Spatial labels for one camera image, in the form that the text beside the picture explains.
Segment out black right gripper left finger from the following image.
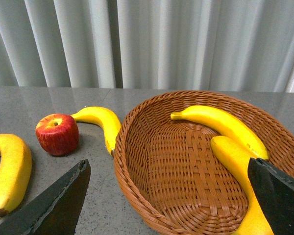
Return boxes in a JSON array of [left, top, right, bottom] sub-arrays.
[[0, 160, 91, 235]]

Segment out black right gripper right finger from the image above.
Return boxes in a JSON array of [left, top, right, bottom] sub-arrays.
[[247, 158, 294, 235]]

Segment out red apple sideways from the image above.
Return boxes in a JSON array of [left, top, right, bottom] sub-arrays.
[[35, 114, 79, 156]]

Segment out yellow banana lower in basket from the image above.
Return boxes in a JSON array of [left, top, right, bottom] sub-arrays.
[[210, 136, 273, 235]]

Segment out yellow banana in basket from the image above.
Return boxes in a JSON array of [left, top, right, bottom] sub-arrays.
[[171, 105, 270, 160], [210, 136, 273, 235]]

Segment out yellow banana on table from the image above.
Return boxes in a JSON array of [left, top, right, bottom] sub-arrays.
[[0, 134, 32, 219]]

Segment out yellow banana upper in basket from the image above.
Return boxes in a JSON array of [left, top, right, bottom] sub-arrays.
[[171, 105, 270, 160]]

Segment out yellow banana beside basket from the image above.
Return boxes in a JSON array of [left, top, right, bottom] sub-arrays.
[[71, 106, 121, 156]]

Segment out brown wicker basket right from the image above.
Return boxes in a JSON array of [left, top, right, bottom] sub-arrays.
[[114, 91, 294, 235]]

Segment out grey pleated curtain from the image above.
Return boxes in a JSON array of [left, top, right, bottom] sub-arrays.
[[0, 0, 294, 93]]

